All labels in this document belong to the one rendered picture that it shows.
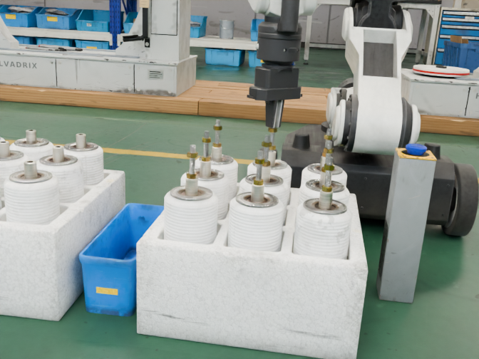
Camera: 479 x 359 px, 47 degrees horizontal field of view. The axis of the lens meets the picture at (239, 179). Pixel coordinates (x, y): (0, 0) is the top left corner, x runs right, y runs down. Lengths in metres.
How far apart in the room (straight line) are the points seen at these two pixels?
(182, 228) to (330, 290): 0.27
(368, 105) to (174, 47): 1.93
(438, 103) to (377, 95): 1.73
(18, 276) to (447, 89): 2.47
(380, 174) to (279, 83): 0.48
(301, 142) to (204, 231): 0.61
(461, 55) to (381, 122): 4.17
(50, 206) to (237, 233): 0.36
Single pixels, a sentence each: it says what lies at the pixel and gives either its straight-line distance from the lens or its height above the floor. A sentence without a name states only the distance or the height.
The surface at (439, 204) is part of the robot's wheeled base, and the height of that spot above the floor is 0.11.
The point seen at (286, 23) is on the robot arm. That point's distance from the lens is 1.08.
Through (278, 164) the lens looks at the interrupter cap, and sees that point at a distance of 1.19.
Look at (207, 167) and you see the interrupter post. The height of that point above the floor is 0.27.
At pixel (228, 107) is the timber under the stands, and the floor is 0.06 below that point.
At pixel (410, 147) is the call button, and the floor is 0.33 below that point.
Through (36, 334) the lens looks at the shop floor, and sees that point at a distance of 1.07.
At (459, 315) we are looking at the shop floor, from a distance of 1.23.
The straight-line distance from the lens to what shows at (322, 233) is 0.93.
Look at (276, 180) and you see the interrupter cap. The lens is 1.07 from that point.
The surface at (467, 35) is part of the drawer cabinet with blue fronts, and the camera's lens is 6.53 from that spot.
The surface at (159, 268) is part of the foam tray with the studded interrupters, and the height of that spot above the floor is 0.14.
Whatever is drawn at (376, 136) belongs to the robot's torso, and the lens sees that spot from 1.33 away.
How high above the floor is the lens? 0.57
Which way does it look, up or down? 17 degrees down
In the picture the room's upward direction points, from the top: 3 degrees clockwise
